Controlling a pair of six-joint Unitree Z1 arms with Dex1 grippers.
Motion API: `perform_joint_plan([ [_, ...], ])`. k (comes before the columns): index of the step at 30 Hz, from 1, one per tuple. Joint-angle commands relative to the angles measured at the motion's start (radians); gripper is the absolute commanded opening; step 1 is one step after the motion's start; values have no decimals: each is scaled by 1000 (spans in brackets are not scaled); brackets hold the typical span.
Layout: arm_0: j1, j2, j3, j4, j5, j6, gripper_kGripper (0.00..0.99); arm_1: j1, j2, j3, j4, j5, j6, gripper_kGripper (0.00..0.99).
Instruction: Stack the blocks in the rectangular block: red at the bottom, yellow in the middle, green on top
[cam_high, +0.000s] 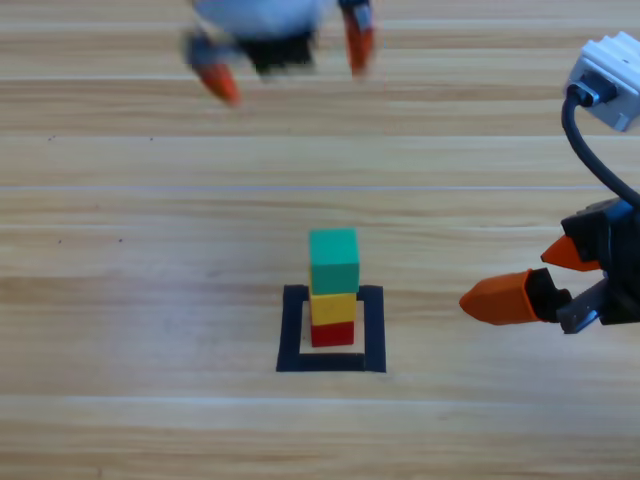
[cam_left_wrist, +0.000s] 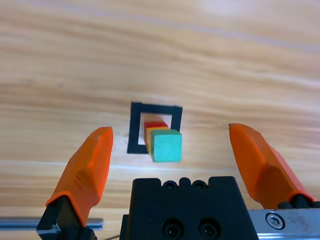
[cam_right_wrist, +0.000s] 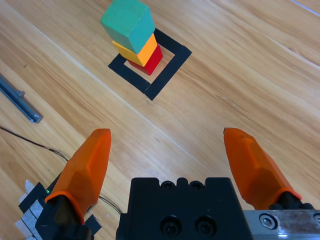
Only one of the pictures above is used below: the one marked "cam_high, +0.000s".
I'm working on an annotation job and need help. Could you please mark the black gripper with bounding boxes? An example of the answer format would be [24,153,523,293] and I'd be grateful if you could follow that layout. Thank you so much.
[184,0,377,108]
[458,197,640,335]

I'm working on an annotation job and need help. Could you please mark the green cube block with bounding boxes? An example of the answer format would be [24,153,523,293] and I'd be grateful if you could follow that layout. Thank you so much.
[308,228,361,296]

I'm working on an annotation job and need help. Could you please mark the yellow cube block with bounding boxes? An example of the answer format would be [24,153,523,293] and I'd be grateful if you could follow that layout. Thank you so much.
[308,290,358,326]

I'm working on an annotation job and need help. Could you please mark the black tape square outline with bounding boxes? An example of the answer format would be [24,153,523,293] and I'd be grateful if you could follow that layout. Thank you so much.
[275,283,388,374]

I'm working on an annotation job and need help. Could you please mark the red cube block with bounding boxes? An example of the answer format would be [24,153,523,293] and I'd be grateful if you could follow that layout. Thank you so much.
[309,319,356,348]

